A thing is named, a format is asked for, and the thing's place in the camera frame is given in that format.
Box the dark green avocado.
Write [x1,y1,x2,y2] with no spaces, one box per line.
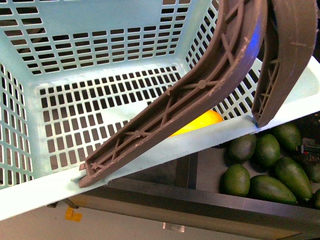
[271,122,302,153]

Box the yellow mango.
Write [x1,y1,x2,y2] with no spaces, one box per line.
[170,109,223,137]

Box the light blue plastic basket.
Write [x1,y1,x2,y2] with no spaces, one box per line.
[0,0,320,221]

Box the brown basket handle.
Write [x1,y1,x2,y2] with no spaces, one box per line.
[78,0,268,188]
[251,0,318,128]

